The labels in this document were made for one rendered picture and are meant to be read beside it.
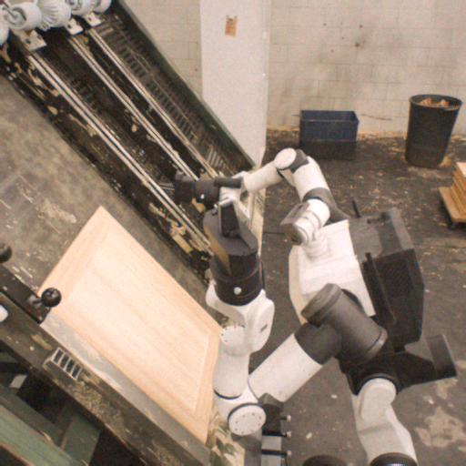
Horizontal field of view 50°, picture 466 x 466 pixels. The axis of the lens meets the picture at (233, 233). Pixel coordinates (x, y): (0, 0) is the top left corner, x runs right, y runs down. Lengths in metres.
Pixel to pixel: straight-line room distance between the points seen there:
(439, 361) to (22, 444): 0.99
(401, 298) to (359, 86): 5.29
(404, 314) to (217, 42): 3.99
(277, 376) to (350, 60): 5.47
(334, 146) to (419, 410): 3.36
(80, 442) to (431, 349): 0.89
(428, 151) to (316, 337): 4.59
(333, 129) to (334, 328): 4.47
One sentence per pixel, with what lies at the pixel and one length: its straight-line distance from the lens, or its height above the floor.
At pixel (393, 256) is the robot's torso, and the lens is 1.13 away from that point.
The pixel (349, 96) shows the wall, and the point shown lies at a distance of 6.39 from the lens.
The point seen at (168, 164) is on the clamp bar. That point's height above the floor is 1.26.
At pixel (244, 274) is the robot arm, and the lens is 0.83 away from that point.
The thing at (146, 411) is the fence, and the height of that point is 1.07.
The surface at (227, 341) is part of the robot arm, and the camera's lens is 0.98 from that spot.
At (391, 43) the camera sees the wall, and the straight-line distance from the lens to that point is 6.31.
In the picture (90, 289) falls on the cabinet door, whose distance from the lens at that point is 1.27.
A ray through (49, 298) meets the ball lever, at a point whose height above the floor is 1.42.
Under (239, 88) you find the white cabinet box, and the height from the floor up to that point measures 0.81.
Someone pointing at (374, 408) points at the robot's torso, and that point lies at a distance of 1.46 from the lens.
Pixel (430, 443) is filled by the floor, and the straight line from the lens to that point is 2.64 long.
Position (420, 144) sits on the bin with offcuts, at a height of 0.24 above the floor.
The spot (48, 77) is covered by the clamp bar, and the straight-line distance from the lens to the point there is 1.63.
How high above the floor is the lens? 1.98
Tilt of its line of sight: 30 degrees down
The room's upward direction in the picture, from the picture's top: straight up
